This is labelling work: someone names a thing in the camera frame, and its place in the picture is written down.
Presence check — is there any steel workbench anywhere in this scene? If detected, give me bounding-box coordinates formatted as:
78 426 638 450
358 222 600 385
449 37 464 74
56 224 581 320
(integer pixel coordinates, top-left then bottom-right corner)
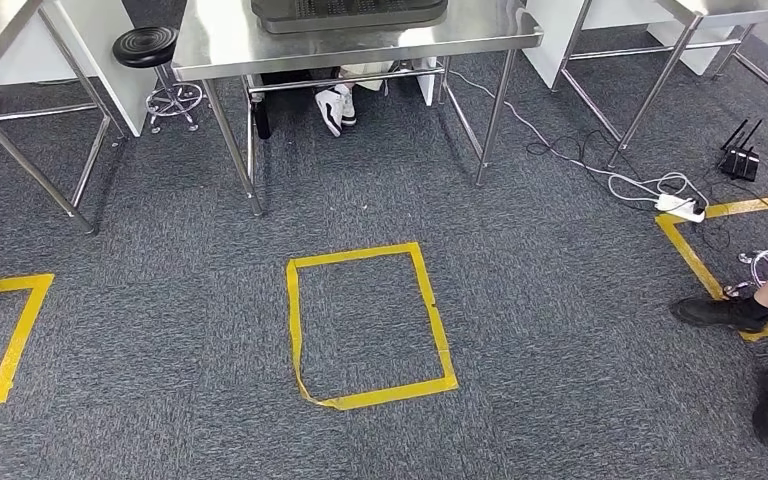
171 0 546 217

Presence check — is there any person's white sneaker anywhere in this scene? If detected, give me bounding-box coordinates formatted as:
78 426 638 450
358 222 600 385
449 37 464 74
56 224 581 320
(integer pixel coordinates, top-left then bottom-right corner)
314 87 346 138
334 82 359 127

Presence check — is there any yellow floor tape square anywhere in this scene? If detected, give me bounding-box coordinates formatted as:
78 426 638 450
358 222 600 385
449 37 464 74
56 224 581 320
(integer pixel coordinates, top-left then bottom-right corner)
655 193 768 344
0 273 55 407
285 241 459 412

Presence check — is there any black foam fixture tray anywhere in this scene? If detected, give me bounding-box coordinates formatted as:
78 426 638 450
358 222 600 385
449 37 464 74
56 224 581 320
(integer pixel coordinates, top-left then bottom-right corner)
250 0 450 34

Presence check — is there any white counter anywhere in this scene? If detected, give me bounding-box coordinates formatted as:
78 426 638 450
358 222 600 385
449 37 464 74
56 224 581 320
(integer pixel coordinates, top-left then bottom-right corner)
523 0 736 91

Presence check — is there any white power strip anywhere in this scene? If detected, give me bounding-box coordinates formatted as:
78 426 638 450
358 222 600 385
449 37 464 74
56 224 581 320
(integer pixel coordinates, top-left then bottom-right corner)
655 193 707 224

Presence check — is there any black ribbed round base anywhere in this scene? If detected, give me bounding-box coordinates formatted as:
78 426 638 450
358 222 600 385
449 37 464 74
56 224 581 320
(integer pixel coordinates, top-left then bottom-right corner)
112 25 205 135

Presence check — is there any white panel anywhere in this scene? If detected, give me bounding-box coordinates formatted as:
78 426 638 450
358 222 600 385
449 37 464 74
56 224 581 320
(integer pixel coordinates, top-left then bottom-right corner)
0 0 160 138

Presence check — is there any person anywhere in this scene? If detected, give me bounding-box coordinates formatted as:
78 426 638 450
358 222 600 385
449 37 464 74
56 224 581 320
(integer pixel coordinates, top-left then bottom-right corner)
670 246 768 448

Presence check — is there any black wifi router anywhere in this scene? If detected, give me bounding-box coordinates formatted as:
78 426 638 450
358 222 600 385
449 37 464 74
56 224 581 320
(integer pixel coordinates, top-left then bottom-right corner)
718 119 764 183

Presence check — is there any white floor cable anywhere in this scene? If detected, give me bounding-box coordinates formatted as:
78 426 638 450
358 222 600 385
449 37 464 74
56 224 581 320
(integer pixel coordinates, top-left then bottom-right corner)
446 69 710 213

